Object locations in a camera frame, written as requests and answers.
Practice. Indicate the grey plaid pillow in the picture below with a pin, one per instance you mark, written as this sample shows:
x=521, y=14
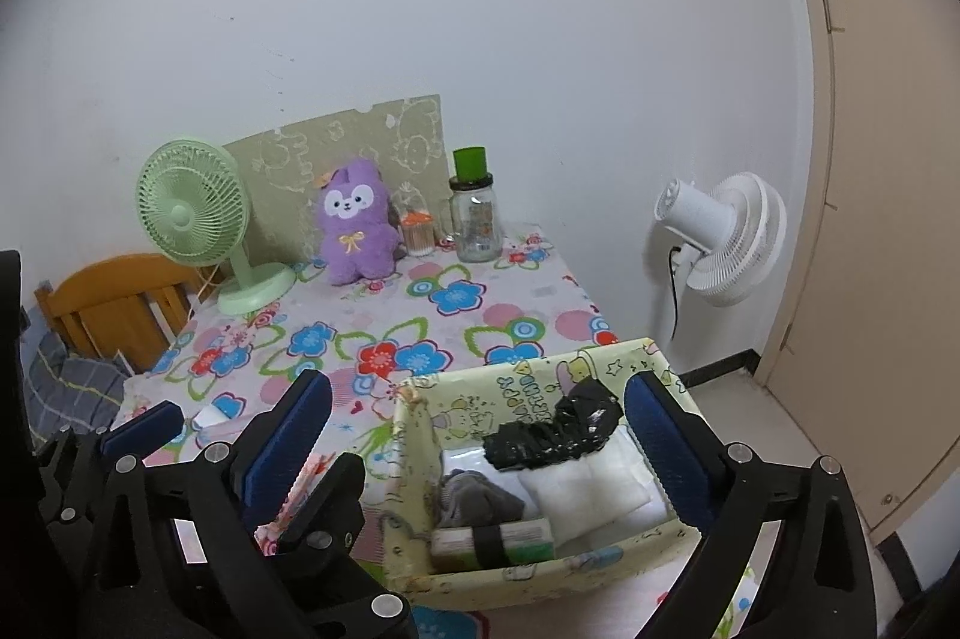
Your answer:
x=75, y=384

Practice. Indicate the beige door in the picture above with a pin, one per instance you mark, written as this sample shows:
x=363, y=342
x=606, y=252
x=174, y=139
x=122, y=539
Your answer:
x=885, y=196

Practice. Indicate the green printed board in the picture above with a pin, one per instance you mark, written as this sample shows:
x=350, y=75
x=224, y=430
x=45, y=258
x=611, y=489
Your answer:
x=375, y=129

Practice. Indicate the wooden chair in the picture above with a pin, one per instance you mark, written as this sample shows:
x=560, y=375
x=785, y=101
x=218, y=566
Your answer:
x=105, y=294

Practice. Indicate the pink packet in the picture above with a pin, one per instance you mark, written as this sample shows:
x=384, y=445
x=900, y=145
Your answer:
x=276, y=535

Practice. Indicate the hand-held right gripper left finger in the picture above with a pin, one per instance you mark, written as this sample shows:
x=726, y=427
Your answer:
x=285, y=459

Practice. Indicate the grey sock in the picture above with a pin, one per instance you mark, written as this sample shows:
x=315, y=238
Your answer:
x=472, y=496

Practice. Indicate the glass jar green lid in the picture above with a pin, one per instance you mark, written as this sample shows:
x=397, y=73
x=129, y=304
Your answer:
x=476, y=226

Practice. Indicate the green desk fan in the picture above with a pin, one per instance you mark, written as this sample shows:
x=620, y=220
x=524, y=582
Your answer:
x=180, y=215

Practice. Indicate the green white banded packet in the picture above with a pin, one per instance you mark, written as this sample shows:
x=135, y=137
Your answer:
x=525, y=538

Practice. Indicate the white standing fan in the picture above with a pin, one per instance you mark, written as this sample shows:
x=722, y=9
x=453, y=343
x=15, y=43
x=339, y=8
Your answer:
x=739, y=241

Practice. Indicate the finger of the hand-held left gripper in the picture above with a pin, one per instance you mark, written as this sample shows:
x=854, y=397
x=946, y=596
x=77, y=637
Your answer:
x=334, y=504
x=146, y=429

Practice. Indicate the black plastic bag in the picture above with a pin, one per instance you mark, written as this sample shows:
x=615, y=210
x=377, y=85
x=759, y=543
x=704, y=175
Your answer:
x=540, y=444

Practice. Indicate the yellow printed storage box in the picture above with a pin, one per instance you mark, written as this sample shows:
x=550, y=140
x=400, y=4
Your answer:
x=480, y=403

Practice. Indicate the purple plush toy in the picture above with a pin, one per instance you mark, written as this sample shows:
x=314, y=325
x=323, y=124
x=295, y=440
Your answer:
x=352, y=234

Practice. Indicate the white cloth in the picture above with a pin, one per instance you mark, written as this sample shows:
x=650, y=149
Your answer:
x=592, y=489

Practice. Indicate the white blue packet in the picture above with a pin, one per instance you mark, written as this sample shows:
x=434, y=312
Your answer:
x=217, y=414

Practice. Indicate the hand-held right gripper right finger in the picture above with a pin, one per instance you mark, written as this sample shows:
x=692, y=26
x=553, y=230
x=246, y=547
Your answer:
x=667, y=459

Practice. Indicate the cotton swab container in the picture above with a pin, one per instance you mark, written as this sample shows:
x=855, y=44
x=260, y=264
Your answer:
x=418, y=241

